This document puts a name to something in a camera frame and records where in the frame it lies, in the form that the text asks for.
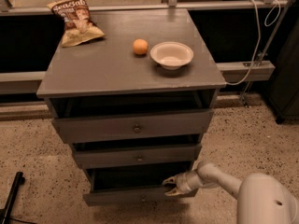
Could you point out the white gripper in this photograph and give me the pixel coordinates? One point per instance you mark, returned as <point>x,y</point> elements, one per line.
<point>183,184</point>

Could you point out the grey bottom drawer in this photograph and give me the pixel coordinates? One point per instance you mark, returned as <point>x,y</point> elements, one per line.
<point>124,197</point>

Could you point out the grey drawer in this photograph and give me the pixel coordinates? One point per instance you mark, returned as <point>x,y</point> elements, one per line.
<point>124,197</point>
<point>120,127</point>
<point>130,156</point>

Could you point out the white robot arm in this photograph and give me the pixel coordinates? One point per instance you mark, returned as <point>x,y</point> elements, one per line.
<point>261,199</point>

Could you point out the grey wooden drawer cabinet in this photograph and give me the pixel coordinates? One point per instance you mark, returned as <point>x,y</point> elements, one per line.
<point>134,105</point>

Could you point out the grey middle drawer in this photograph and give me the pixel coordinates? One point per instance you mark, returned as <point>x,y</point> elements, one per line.
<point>130,156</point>

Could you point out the grey top drawer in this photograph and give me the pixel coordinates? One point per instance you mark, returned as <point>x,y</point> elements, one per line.
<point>120,127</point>

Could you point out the white paper bowl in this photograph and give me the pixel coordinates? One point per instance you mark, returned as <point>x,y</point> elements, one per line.
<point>171,55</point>

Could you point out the orange fruit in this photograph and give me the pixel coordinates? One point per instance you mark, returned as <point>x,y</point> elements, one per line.
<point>140,47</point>

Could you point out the dark cabinet at right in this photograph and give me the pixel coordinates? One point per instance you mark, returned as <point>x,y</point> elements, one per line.
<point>284,89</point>

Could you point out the black pole on floor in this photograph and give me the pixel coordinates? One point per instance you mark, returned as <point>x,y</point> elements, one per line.
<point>6,211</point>

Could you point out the sea salt chips bag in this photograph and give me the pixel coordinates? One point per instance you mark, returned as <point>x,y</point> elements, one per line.
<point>78,26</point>

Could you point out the grey metal rail frame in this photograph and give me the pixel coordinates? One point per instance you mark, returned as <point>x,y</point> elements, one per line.
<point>239,69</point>

